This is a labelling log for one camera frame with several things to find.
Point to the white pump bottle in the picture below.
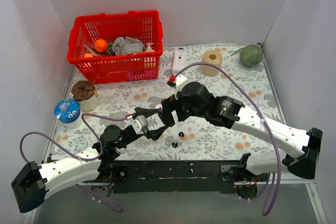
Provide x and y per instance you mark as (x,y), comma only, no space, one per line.
(149,47)

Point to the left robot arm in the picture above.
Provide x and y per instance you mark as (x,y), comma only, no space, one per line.
(36,182)

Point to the beige toilet paper roll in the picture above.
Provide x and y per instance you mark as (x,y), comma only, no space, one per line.
(213,57)

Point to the brown lid cream cup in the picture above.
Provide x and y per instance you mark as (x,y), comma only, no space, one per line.
(85,93)

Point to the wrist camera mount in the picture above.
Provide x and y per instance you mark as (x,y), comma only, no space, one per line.
(139,124)
(177,82)

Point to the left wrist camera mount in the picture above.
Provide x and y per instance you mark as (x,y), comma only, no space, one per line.
(139,124)

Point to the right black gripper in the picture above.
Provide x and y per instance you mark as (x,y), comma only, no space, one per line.
(168,112)

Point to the red plastic shopping basket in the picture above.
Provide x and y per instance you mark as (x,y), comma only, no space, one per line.
(144,25)

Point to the crumpled grey cloth bag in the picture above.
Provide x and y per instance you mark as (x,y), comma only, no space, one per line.
(127,45)

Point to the black base bar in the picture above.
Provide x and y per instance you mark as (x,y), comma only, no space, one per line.
(167,176)

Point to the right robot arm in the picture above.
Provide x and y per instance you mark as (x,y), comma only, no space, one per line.
(296,151)

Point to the floral table mat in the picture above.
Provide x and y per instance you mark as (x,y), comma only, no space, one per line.
(202,140)

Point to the white rectangular box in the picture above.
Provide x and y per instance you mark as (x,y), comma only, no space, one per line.
(179,59)

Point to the green melon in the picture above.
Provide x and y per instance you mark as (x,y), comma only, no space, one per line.
(251,55)

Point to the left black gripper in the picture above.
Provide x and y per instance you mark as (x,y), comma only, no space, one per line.
(129,135)

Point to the orange small block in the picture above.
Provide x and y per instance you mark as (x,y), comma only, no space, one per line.
(87,55)

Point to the orange fruit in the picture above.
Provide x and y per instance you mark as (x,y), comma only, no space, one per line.
(101,45)

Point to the clear plastic bag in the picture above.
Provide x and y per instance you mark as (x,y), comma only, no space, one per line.
(89,47)

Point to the blue lid white container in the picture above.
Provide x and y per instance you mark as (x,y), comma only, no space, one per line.
(68,113)

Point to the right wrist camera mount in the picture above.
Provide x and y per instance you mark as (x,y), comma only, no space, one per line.
(177,82)

